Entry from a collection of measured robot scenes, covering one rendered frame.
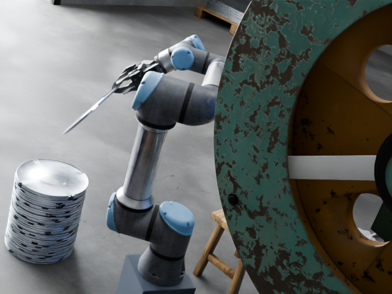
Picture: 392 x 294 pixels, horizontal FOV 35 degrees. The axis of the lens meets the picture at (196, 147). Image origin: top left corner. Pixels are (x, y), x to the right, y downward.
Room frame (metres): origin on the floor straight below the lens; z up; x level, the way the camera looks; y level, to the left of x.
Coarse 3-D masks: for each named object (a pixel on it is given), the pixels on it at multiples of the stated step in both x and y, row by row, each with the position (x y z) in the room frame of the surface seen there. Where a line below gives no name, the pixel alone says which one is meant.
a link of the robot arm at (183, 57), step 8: (176, 48) 1.94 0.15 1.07; (184, 48) 1.93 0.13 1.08; (192, 48) 1.96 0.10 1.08; (176, 56) 1.92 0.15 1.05; (184, 56) 1.92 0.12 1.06; (192, 56) 1.93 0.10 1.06; (200, 56) 1.94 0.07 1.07; (176, 64) 1.91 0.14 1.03; (184, 64) 1.91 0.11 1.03; (192, 64) 1.93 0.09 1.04; (200, 64) 1.93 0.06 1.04; (200, 72) 1.95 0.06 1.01
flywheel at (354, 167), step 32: (352, 32) 1.02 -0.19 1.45; (384, 32) 0.99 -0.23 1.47; (320, 64) 1.04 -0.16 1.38; (352, 64) 1.01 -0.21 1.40; (320, 96) 1.03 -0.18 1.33; (352, 96) 1.00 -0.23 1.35; (320, 128) 1.02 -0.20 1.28; (352, 128) 0.99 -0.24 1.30; (384, 128) 0.96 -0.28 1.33; (288, 160) 0.98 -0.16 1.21; (320, 160) 0.95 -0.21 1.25; (352, 160) 0.92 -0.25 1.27; (384, 160) 0.83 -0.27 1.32; (320, 192) 0.99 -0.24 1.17; (352, 192) 0.96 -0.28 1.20; (384, 192) 0.82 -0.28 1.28; (320, 224) 0.98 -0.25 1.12; (352, 224) 0.97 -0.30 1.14; (352, 256) 0.94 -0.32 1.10; (384, 256) 0.91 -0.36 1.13; (352, 288) 0.91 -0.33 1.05; (384, 288) 0.89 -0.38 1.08
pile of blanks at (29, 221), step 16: (16, 192) 2.07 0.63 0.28; (32, 192) 2.03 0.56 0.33; (16, 208) 2.05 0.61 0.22; (32, 208) 2.02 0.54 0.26; (48, 208) 2.03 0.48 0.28; (64, 208) 2.07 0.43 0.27; (80, 208) 2.17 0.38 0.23; (16, 224) 2.06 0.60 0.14; (32, 224) 2.03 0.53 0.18; (48, 224) 2.05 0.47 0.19; (64, 224) 2.07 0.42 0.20; (16, 240) 2.04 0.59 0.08; (32, 240) 2.02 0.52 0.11; (48, 240) 2.05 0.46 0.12; (64, 240) 2.09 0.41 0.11; (16, 256) 2.03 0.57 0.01; (32, 256) 2.03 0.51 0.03; (48, 256) 2.05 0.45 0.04; (64, 256) 2.10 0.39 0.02
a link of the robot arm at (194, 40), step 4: (192, 36) 2.06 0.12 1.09; (196, 36) 2.06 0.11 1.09; (184, 40) 2.06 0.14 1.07; (188, 40) 2.05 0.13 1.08; (192, 40) 2.04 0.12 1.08; (196, 40) 2.04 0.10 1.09; (200, 40) 2.09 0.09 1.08; (176, 44) 2.06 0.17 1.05; (192, 44) 2.04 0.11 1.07; (196, 44) 2.04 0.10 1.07; (200, 44) 2.05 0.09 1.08; (172, 48) 2.05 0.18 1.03; (200, 48) 2.04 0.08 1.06; (204, 48) 2.08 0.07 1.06
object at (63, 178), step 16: (32, 160) 2.25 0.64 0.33; (48, 160) 2.29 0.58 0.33; (16, 176) 2.09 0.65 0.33; (32, 176) 2.13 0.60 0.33; (48, 176) 2.16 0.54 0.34; (64, 176) 2.19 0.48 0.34; (80, 176) 2.24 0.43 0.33; (48, 192) 2.05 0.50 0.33; (64, 192) 2.08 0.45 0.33; (80, 192) 2.11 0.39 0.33
